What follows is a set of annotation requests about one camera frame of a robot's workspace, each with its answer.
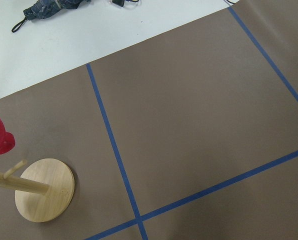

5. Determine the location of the wooden mug tree stand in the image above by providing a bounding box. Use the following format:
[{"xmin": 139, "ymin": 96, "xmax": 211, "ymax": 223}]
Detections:
[{"xmin": 0, "ymin": 158, "xmax": 75, "ymax": 223}]

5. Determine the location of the dark folded umbrella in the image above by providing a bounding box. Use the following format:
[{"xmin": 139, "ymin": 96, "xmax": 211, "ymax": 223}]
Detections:
[{"xmin": 11, "ymin": 0, "xmax": 91, "ymax": 33}]

